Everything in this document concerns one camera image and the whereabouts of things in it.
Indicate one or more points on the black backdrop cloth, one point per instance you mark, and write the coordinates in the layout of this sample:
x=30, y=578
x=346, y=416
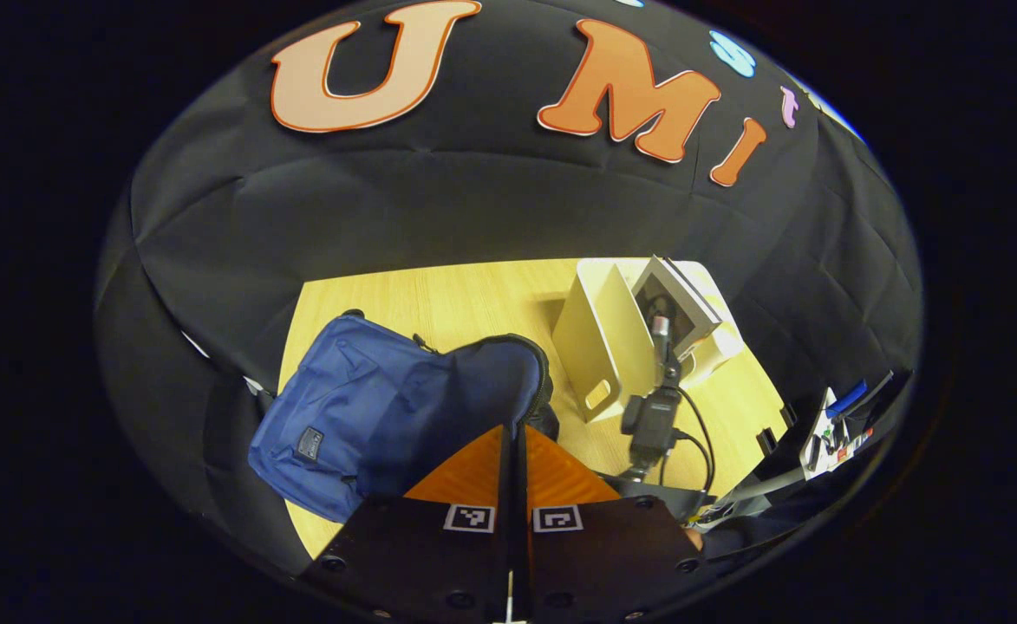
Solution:
x=439, y=199

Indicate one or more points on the blue schoolbag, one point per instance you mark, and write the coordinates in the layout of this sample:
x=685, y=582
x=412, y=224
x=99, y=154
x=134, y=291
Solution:
x=361, y=390

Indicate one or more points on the white bookshelf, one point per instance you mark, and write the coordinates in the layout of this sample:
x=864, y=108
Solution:
x=599, y=347

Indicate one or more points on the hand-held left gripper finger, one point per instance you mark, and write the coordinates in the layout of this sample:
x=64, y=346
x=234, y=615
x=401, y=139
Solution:
x=524, y=537
x=505, y=537

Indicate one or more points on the grey tube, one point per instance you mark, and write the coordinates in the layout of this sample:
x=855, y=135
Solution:
x=759, y=492

